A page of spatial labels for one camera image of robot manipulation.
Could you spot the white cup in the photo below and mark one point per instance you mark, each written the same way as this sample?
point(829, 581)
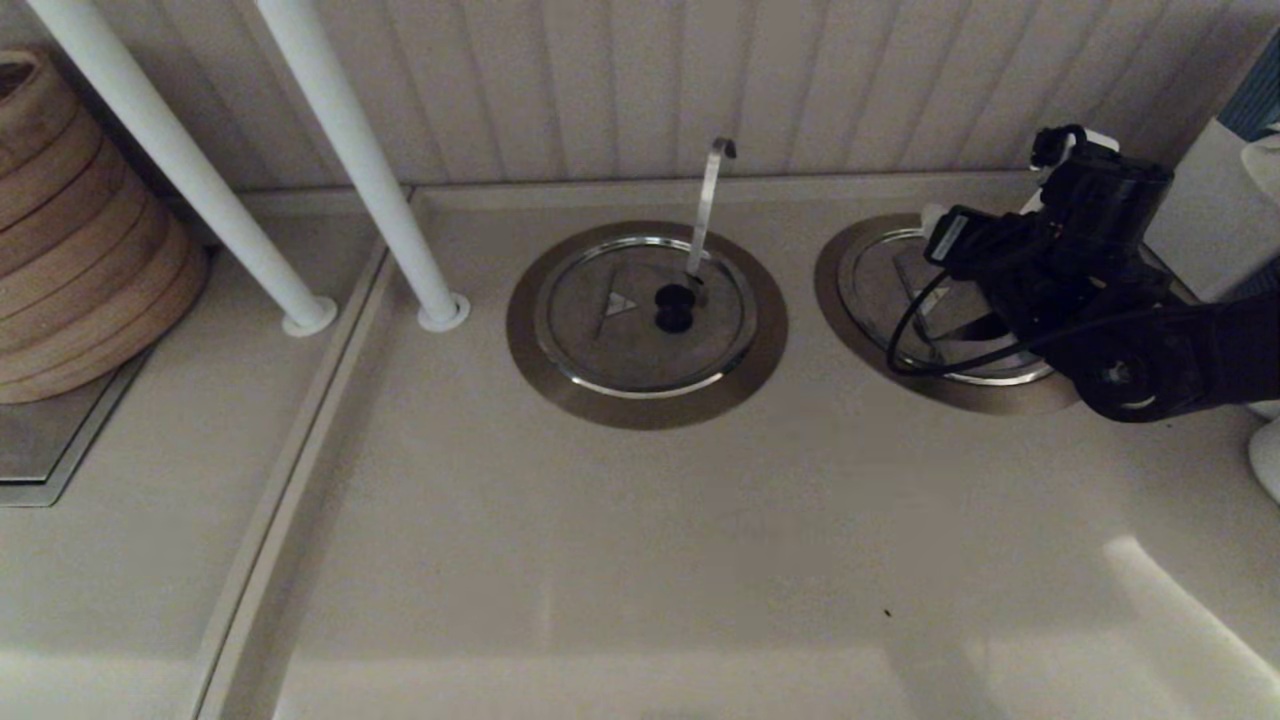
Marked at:
point(1266, 168)

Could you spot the white round base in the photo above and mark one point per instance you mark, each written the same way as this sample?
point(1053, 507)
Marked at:
point(1270, 460)

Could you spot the teal striped container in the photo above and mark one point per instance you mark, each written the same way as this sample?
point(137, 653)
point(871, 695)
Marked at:
point(1258, 100)

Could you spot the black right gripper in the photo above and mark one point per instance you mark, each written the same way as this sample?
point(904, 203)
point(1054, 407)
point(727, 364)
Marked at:
point(1040, 280)

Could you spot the white rectangular box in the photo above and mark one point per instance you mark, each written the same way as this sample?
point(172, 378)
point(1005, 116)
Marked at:
point(1215, 220)

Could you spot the white support pole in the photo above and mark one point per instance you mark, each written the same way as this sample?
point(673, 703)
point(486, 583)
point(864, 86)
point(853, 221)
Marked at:
point(187, 160)
point(362, 150)

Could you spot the round steel lid black knob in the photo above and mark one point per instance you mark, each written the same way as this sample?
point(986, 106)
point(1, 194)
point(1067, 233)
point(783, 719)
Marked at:
point(870, 300)
point(603, 350)

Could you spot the round steel well rim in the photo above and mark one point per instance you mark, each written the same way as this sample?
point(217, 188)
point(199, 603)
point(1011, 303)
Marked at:
point(646, 413)
point(826, 290)

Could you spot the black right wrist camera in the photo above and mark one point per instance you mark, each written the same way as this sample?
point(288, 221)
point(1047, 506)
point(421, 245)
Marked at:
point(1105, 195)

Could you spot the bamboo steamer stack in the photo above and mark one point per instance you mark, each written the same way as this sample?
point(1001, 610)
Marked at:
point(90, 250)

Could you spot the flat steel tray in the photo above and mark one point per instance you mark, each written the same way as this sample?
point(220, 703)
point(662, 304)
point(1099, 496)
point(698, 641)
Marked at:
point(40, 440)

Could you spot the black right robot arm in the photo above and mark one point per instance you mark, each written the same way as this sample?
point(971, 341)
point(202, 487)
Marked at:
point(1220, 355)

